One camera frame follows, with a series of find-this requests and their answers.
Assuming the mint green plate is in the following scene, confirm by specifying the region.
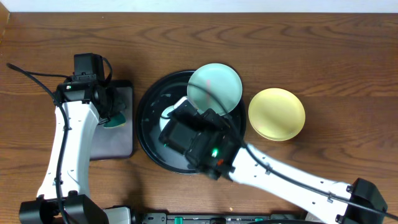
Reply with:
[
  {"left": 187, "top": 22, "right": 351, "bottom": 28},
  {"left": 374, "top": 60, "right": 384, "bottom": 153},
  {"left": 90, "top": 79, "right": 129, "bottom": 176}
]
[
  {"left": 187, "top": 63, "right": 243, "bottom": 115},
  {"left": 159, "top": 96, "right": 188, "bottom": 131}
]

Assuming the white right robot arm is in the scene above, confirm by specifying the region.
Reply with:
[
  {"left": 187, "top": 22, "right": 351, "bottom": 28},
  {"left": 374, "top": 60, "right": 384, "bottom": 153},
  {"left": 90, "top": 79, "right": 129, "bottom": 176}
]
[{"left": 159, "top": 97, "right": 395, "bottom": 223}]

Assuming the black round tray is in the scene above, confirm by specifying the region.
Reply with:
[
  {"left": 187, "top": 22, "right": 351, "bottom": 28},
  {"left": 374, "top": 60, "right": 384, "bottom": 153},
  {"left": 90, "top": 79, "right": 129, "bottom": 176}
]
[{"left": 136, "top": 70, "right": 246, "bottom": 179}]

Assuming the black rectangular tray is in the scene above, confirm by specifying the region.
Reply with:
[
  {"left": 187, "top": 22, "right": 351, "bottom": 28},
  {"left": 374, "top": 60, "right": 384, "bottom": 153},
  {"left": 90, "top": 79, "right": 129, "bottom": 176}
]
[{"left": 90, "top": 80, "right": 134, "bottom": 161}]

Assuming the green yellow sponge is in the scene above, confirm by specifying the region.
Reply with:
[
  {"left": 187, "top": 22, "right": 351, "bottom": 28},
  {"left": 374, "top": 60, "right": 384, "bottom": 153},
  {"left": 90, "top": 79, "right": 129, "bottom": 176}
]
[{"left": 103, "top": 112, "right": 126, "bottom": 129}]

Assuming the yellow plate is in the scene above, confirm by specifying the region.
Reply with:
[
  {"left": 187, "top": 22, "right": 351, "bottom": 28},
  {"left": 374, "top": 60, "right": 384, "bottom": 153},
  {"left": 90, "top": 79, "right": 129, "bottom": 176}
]
[{"left": 248, "top": 88, "right": 306, "bottom": 141}]

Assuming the mint green rear plate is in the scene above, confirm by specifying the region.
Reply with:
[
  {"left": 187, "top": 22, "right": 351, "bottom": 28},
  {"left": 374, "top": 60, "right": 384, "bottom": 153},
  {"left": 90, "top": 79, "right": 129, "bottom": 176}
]
[{"left": 187, "top": 63, "right": 243, "bottom": 115}]

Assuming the mint green front plate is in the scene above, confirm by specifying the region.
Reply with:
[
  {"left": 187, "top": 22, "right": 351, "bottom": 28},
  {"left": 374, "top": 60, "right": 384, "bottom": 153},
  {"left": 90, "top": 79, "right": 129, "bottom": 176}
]
[{"left": 159, "top": 96, "right": 188, "bottom": 131}]

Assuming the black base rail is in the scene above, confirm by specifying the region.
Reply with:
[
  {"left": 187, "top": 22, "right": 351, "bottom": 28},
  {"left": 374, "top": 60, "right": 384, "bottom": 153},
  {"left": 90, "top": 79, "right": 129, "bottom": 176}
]
[{"left": 137, "top": 212, "right": 305, "bottom": 224}]

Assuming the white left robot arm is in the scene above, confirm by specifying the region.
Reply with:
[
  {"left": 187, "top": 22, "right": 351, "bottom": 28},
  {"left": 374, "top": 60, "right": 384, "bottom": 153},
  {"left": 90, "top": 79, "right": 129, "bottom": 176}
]
[{"left": 19, "top": 80, "right": 136, "bottom": 223}]

